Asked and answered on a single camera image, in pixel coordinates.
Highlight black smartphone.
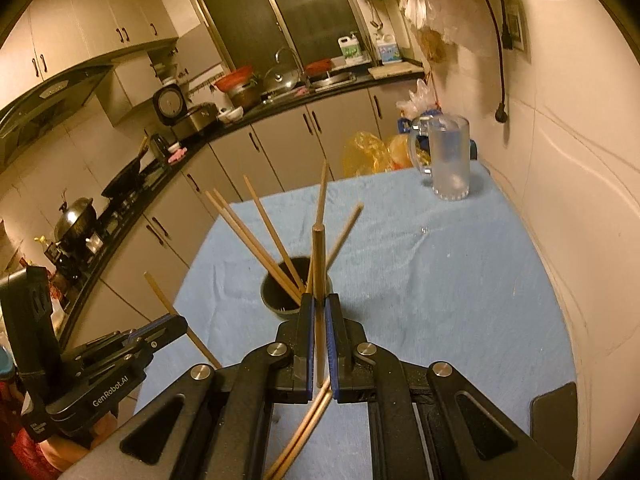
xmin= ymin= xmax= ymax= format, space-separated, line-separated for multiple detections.
xmin=529 ymin=381 xmax=578 ymax=453

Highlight steel wok with lid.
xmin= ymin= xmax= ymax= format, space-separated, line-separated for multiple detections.
xmin=54 ymin=197 xmax=98 ymax=246

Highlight black power cable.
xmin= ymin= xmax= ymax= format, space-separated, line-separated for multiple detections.
xmin=474 ymin=0 xmax=511 ymax=124

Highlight wooden cutting board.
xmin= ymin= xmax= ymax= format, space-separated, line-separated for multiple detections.
xmin=368 ymin=57 xmax=425 ymax=80

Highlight person's left hand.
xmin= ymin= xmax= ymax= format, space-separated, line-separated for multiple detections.
xmin=40 ymin=412 xmax=118 ymax=475

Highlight blue tablecloth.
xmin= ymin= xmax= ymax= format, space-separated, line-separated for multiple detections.
xmin=132 ymin=160 xmax=576 ymax=480

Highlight frosted glass mug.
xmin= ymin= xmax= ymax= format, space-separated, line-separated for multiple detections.
xmin=409 ymin=114 xmax=472 ymax=202

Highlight beige lower kitchen cabinets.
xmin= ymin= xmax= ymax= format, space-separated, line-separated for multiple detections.
xmin=60 ymin=77 xmax=426 ymax=341

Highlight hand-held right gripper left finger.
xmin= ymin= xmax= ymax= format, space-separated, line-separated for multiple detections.
xmin=60 ymin=294 xmax=317 ymax=480

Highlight chrome kitchen faucet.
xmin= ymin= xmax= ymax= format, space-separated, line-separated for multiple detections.
xmin=275 ymin=47 xmax=306 ymax=86

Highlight white blue detergent bottle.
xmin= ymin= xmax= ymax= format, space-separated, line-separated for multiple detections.
xmin=375 ymin=34 xmax=401 ymax=64

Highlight hanging white plastic bag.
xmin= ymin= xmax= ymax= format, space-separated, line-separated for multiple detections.
xmin=404 ymin=0 xmax=435 ymax=30

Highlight thin pale chopstick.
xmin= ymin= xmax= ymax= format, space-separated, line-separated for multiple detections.
xmin=143 ymin=272 xmax=223 ymax=369
xmin=325 ymin=203 xmax=364 ymax=270

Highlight beige upper kitchen cabinets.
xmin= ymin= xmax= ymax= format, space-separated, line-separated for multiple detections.
xmin=0 ymin=0 xmax=181 ymax=111

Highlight range hood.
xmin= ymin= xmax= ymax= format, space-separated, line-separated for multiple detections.
xmin=0 ymin=62 xmax=113 ymax=168

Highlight yellow plastic bag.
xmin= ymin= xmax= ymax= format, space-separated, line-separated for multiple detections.
xmin=342 ymin=131 xmax=391 ymax=178

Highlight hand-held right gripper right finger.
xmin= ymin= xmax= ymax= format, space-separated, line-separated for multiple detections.
xmin=325 ymin=294 xmax=572 ymax=480

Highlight orange plastic bag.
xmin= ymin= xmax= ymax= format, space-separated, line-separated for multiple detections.
xmin=387 ymin=134 xmax=431 ymax=171

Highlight dark grey perforated utensil holder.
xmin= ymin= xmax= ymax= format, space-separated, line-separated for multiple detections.
xmin=260 ymin=256 xmax=333 ymax=316

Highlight red basin on pot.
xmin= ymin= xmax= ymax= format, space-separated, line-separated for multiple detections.
xmin=214 ymin=65 xmax=261 ymax=111

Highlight white green detergent bottle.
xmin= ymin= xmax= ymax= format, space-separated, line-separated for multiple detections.
xmin=337 ymin=32 xmax=363 ymax=66

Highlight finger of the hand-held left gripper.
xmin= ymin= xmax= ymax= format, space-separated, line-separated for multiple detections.
xmin=117 ymin=312 xmax=190 ymax=361

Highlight silver electric cooker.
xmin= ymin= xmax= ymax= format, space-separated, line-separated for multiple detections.
xmin=172 ymin=102 xmax=219 ymax=142

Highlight glass pot lid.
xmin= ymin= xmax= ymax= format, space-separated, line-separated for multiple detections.
xmin=262 ymin=62 xmax=301 ymax=93

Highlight wall outlet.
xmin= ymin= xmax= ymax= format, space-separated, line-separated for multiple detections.
xmin=502 ymin=5 xmax=526 ymax=52

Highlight black frying pan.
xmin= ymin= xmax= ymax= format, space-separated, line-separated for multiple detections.
xmin=101 ymin=137 xmax=151 ymax=198

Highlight black round rice cooker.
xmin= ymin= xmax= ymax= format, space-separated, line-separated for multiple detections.
xmin=152 ymin=85 xmax=188 ymax=128

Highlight dark sliding glass door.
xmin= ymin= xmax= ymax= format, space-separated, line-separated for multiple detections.
xmin=180 ymin=0 xmax=371 ymax=76

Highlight beige kitchen cabinets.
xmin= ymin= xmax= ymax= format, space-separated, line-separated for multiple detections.
xmin=0 ymin=0 xmax=181 ymax=111
xmin=60 ymin=77 xmax=426 ymax=341

